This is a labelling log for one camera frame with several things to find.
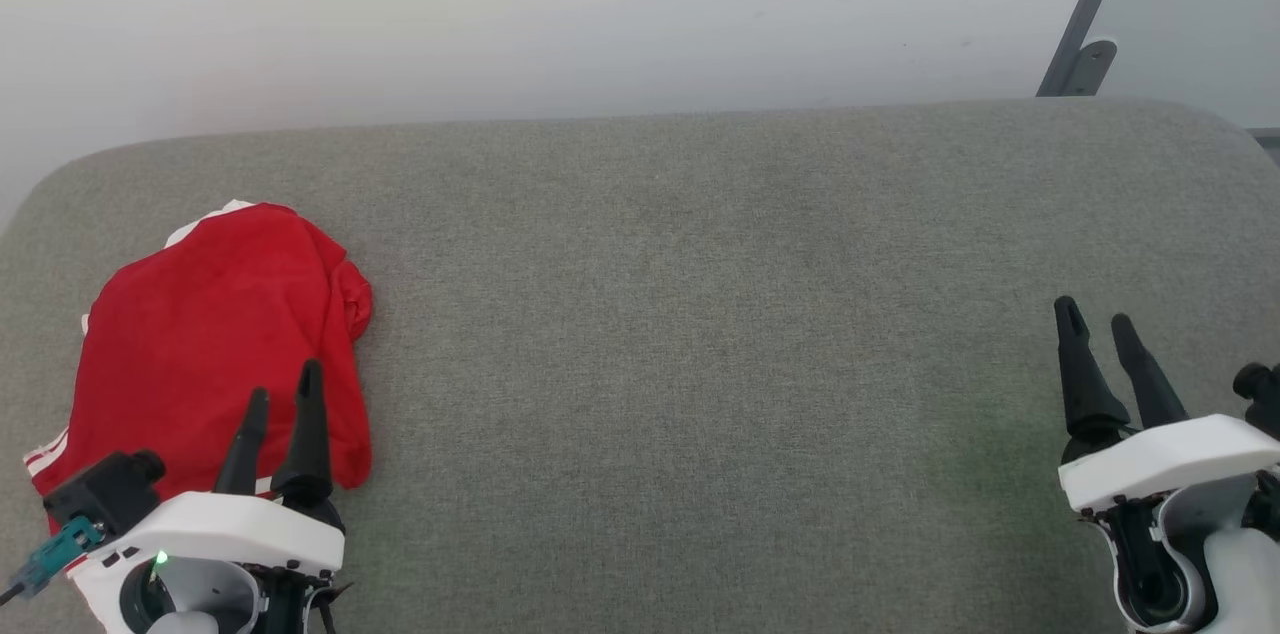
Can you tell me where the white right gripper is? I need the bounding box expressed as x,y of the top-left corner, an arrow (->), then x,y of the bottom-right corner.
1053,295 -> 1280,634

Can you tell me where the teal cable connector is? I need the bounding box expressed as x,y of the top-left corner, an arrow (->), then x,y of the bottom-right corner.
0,516 -> 105,607

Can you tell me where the grey metal post bracket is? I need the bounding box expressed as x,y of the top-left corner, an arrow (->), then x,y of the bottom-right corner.
1060,37 -> 1119,97

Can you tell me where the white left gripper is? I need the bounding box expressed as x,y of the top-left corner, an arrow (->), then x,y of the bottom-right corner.
66,359 -> 347,634

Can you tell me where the red basketball jersey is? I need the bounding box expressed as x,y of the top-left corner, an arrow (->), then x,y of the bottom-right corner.
24,200 -> 374,535

